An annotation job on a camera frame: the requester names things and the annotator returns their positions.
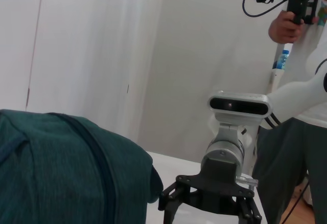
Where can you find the clear water bottle blue label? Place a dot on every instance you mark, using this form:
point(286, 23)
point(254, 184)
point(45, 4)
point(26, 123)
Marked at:
point(282, 60)

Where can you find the bare operator hand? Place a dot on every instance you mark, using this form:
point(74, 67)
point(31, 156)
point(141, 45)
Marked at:
point(283, 29)

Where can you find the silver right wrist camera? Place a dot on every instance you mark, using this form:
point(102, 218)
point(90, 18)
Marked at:
point(237, 116)

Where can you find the white sleeved person forearm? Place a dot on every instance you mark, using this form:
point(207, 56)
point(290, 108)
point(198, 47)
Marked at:
point(311, 45)

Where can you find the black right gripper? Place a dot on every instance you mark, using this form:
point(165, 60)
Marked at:
point(219, 180)

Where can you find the person torso and grey trousers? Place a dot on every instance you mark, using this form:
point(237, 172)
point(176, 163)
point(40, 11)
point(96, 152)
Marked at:
point(286, 170)

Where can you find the dark teal lunch bag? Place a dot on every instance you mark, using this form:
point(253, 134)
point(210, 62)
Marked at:
point(64, 170)

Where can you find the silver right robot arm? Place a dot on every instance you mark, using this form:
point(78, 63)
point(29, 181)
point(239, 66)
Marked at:
point(293, 98)

